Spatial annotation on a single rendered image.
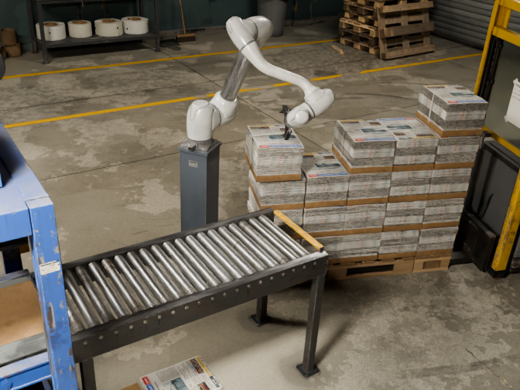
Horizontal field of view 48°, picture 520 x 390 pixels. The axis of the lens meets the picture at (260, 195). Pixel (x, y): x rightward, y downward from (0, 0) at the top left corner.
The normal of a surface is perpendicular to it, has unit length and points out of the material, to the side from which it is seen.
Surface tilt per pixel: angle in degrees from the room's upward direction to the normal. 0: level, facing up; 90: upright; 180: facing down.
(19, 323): 0
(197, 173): 90
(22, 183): 0
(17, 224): 90
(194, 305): 90
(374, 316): 0
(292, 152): 90
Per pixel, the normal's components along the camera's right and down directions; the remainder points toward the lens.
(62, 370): 0.53, 0.43
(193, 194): -0.36, 0.43
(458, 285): 0.05, -0.88
